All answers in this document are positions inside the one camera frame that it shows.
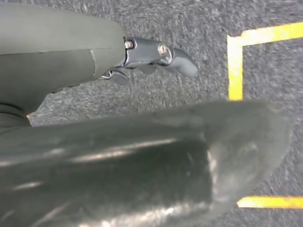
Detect yellow floor tape square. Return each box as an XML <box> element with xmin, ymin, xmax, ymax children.
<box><xmin>227</xmin><ymin>22</ymin><xmax>303</xmax><ymax>210</ymax></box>

